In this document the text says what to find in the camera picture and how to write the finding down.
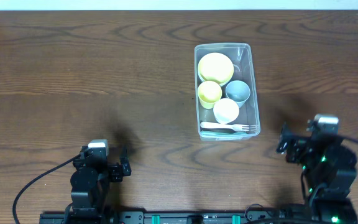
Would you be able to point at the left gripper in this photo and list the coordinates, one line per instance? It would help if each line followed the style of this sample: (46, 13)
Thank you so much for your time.
(117, 170)

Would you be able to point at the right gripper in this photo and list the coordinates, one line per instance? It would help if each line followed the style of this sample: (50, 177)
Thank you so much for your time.
(291, 147)

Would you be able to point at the white plastic fork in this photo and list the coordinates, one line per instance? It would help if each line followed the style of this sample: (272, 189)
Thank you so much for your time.
(234, 127)

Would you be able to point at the white plastic cup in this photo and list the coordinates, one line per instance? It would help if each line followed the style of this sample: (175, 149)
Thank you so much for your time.
(225, 110)

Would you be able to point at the grey-blue plastic cup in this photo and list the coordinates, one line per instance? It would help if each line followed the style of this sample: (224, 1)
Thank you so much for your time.
(238, 91)

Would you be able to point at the mint green plastic spoon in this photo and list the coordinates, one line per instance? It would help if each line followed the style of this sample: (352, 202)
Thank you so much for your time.
(222, 133)

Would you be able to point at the yellow plastic cup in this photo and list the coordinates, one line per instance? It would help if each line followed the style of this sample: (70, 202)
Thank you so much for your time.
(209, 92)

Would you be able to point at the yellow plastic bowl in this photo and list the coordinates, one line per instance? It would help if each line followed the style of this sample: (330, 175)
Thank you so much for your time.
(215, 67)

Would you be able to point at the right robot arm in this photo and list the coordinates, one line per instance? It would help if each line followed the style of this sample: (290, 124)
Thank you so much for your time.
(328, 171)

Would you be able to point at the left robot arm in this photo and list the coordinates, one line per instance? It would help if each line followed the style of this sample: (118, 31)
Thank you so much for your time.
(91, 180)

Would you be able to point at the clear plastic container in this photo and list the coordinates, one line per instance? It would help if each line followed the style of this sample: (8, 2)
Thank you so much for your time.
(241, 56)

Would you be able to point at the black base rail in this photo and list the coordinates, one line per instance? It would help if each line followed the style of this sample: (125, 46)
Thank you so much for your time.
(253, 215)

